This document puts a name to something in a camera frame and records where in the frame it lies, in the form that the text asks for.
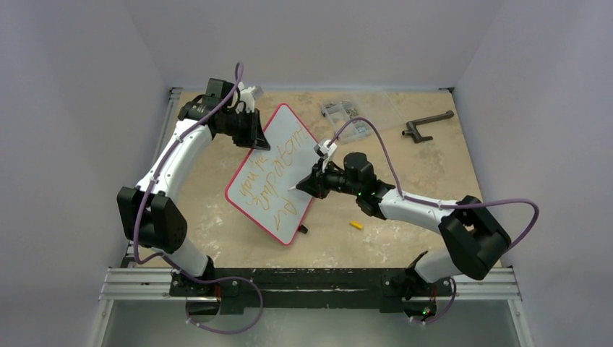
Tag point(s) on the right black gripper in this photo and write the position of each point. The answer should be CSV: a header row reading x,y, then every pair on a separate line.
x,y
320,181

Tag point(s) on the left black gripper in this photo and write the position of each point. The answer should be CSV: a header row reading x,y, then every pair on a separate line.
x,y
254,137

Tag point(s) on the pink framed whiteboard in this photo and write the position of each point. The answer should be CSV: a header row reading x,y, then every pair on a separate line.
x,y
262,186

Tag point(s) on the yellow marker cap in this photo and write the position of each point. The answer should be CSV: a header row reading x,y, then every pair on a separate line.
x,y
356,225

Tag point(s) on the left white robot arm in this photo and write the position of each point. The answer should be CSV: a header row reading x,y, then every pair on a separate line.
x,y
148,210

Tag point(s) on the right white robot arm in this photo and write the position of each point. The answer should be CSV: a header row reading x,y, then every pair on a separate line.
x,y
474,240

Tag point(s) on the clear screw organizer box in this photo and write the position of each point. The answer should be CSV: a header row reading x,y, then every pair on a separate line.
x,y
341,112

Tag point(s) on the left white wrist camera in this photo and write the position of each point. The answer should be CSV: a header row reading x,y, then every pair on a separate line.
x,y
247,97

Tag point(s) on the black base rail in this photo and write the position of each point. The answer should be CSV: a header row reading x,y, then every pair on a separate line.
x,y
388,290

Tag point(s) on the aluminium frame rail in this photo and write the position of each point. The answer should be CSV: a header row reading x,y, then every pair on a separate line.
x,y
132,283

